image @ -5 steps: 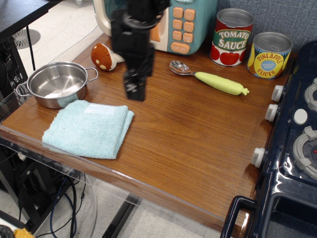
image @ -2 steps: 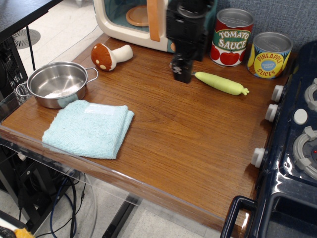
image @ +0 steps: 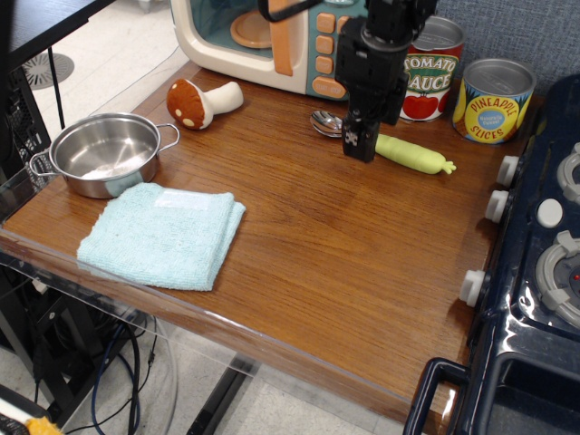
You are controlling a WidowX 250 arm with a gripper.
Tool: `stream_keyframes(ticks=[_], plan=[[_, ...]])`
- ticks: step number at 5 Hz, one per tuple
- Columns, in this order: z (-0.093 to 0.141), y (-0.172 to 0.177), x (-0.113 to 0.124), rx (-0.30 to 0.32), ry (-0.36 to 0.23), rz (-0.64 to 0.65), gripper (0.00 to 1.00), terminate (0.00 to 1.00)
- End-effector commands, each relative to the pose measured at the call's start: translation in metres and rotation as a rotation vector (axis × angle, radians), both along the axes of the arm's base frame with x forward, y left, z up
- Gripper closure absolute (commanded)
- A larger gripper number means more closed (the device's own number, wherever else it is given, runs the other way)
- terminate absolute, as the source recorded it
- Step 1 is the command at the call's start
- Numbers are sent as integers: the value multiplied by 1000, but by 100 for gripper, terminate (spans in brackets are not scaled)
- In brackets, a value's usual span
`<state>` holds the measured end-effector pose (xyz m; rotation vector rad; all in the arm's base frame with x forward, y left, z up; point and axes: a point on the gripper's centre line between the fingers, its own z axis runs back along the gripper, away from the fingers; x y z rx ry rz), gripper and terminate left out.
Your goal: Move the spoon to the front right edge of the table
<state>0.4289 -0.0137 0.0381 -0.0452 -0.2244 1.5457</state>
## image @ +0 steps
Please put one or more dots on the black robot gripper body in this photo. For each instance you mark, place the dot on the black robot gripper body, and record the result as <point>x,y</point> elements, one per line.
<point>370,66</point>

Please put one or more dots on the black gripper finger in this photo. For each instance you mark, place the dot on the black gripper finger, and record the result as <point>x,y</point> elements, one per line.
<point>370,135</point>
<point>353,137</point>

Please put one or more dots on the spoon with green carrot handle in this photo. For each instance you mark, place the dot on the spoon with green carrot handle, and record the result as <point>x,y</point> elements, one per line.
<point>405,153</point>

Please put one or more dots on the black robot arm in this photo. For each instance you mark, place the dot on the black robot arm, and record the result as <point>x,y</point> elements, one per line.
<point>414,13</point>

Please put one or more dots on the tomato sauce can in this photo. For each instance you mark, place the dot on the tomato sauce can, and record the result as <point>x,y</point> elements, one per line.
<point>431,64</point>

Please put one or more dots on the pineapple slices can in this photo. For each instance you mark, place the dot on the pineapple slices can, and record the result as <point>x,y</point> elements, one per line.
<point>494,95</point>

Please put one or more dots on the teal toy microwave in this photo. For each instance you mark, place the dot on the teal toy microwave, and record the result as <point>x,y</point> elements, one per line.
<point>296,55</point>

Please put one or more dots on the plush brown mushroom toy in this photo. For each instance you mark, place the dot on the plush brown mushroom toy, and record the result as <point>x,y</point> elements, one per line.
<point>195,109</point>

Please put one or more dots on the light blue folded cloth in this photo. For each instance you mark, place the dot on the light blue folded cloth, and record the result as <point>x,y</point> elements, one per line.
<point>164,237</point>

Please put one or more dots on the small stainless steel pot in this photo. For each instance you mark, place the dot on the small stainless steel pot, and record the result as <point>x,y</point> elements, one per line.
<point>105,154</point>

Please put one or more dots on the black table leg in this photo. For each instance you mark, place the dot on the black table leg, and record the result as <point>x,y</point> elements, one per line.
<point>217,404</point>

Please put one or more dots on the dark blue toy stove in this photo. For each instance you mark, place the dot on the dark blue toy stove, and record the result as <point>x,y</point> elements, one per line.
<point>522,376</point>

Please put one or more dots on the black side desk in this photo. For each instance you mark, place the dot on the black side desk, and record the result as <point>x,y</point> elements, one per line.
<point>33,27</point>

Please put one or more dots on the yellow object at floor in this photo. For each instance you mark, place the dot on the yellow object at floor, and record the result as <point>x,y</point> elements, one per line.
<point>41,426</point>

